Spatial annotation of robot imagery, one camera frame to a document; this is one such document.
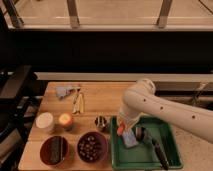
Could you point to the small metal cup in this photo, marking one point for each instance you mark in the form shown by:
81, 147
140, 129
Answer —
101, 124

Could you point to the wooden cutting board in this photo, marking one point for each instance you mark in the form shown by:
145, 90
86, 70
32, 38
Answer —
100, 98

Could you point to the white lidded jar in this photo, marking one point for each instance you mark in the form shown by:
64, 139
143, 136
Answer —
45, 122

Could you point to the red bowl with dark block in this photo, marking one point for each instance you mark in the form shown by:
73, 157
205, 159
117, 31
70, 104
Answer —
54, 150

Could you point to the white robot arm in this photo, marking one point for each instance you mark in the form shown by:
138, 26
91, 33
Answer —
140, 98

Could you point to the red bowl with beans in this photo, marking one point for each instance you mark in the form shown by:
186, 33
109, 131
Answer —
92, 147

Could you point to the green plastic tray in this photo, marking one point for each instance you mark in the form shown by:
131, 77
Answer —
143, 156

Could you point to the orange topped small jar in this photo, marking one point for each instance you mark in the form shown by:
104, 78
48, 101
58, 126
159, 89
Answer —
66, 121

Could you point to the blue grey sponge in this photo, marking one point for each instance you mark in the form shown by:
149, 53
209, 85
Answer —
129, 139

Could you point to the black side shelf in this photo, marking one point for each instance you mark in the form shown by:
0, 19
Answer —
12, 118

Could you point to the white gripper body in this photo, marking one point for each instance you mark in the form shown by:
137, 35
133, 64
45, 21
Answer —
129, 117

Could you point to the grey crumpled cloth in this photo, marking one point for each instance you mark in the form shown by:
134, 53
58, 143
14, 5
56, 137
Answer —
64, 91

